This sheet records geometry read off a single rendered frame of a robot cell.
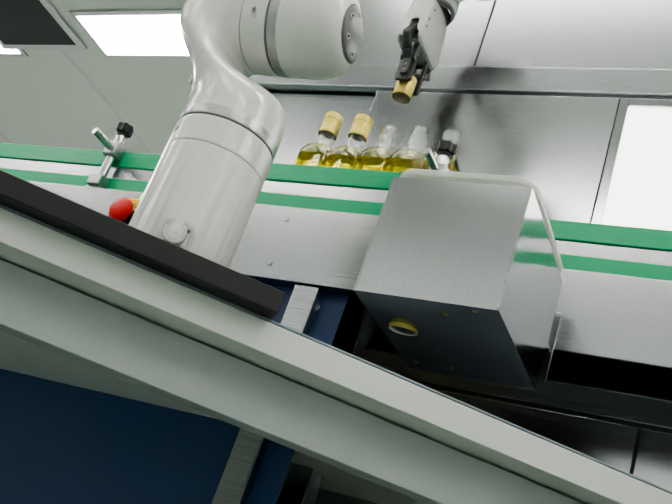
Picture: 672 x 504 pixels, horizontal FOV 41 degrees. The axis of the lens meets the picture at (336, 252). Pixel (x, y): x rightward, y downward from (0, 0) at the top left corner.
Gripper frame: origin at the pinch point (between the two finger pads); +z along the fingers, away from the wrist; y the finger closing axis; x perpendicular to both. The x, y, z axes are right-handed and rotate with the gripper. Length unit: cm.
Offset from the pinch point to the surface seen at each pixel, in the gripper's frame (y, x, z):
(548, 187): -11.9, 26.1, 13.1
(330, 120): 1.7, -11.1, 11.3
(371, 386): 36, 28, 70
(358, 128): 1.4, -5.3, 12.5
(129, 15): -136, -232, -147
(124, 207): 25, -24, 46
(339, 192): 13.4, 2.9, 33.3
